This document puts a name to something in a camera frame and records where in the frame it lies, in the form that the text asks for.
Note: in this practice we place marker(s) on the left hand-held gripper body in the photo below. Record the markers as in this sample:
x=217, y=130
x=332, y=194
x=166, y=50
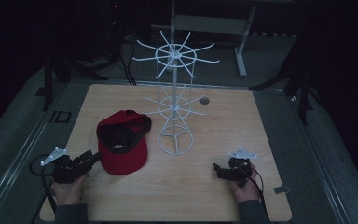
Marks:
x=64, y=167

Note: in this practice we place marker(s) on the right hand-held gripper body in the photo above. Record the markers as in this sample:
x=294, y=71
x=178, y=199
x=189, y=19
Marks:
x=240, y=165

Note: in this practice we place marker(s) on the red baseball cap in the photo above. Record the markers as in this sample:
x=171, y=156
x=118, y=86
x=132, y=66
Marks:
x=122, y=143

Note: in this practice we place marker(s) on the person's right hand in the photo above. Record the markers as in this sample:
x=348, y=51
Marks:
x=245, y=188

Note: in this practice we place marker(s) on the person's left hand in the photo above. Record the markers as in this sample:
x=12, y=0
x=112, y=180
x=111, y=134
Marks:
x=66, y=191

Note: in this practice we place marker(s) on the grey tape piece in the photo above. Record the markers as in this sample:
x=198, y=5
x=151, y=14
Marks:
x=282, y=189

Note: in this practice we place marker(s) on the grey table grommet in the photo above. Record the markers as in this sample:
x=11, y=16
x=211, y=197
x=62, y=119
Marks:
x=204, y=100

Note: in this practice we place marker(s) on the black tripod stand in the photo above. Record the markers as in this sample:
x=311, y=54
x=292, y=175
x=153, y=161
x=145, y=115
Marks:
x=295, y=84
x=62, y=71

